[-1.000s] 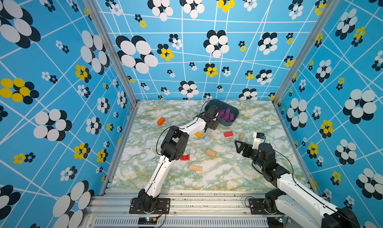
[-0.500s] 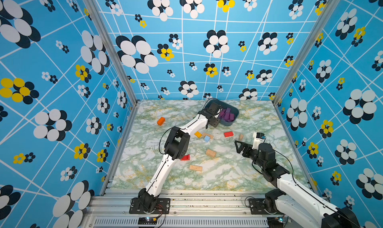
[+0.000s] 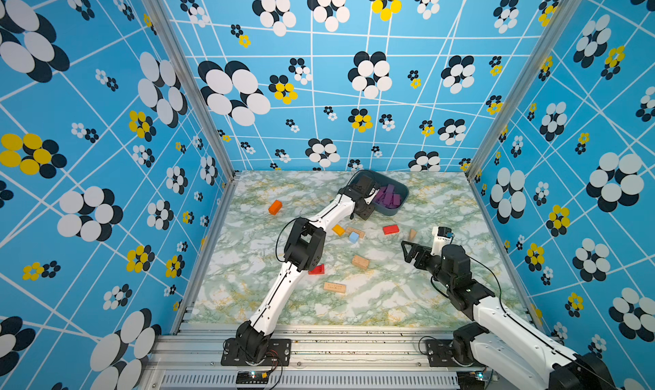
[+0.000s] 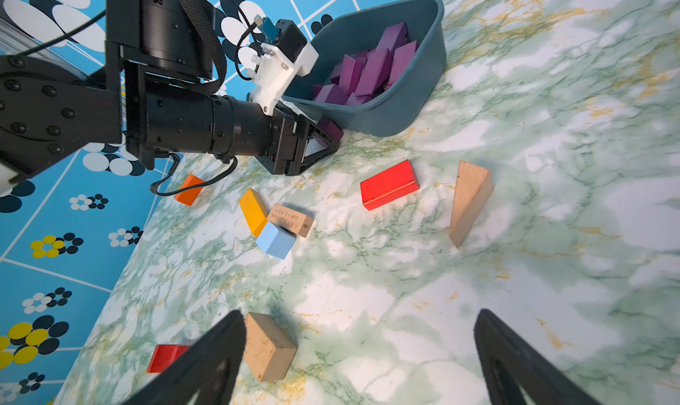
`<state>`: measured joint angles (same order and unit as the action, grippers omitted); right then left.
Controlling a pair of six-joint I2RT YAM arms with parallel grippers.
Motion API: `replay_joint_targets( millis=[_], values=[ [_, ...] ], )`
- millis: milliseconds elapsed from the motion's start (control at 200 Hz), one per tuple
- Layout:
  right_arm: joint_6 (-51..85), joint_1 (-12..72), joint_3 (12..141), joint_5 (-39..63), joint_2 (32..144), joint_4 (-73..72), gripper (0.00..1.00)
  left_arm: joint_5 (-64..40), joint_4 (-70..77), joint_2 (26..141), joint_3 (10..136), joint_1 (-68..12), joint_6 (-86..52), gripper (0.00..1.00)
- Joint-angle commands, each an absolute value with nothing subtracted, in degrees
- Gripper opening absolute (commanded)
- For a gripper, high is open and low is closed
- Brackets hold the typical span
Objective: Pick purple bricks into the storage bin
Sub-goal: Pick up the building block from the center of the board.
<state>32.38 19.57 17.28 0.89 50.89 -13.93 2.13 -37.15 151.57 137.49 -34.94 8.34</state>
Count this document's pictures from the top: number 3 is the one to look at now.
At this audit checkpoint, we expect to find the orange brick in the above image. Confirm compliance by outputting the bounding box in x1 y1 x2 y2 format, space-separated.
268 200 283 215

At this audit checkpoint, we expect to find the aluminium front rail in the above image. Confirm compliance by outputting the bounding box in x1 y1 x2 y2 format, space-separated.
138 325 518 389

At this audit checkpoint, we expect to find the natural wood brick front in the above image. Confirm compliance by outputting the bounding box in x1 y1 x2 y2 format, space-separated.
323 282 346 294

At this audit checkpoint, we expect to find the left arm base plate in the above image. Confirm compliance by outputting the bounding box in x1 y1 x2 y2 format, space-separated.
220 338 292 367

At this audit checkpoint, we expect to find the red arch brick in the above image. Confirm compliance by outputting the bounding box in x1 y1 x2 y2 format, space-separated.
309 264 325 275

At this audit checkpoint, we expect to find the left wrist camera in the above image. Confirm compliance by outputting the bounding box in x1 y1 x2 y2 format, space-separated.
348 173 375 196

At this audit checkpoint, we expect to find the yellow long brick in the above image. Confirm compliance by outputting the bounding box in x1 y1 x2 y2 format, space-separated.
333 225 346 237

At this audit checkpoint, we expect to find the red flat brick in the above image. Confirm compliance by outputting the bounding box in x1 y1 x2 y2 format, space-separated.
382 225 400 235

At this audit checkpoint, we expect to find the purple cube brick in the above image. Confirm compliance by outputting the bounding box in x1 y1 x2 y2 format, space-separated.
383 185 395 206

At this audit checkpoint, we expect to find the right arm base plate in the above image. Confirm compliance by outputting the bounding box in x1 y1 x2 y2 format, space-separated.
420 337 483 368

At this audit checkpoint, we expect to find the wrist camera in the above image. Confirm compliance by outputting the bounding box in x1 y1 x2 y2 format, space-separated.
432 226 454 256
348 173 375 196

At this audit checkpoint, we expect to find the engraved natural wood brick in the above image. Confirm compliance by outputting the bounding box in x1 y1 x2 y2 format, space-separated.
346 227 365 239

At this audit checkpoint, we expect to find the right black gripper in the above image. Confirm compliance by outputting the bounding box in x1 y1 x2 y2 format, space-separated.
402 239 453 292

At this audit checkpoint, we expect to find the natural wood square brick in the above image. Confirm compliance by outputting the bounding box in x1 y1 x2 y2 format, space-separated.
351 255 370 270

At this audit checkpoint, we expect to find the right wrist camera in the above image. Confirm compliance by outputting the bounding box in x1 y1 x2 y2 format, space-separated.
432 226 454 256

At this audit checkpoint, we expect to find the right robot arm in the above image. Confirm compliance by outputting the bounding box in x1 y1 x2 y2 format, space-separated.
401 241 616 389

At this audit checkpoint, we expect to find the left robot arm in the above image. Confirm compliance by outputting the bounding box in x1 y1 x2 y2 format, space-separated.
235 175 380 363

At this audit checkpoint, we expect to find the dark teal storage bin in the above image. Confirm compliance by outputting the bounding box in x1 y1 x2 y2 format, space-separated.
353 170 409 216

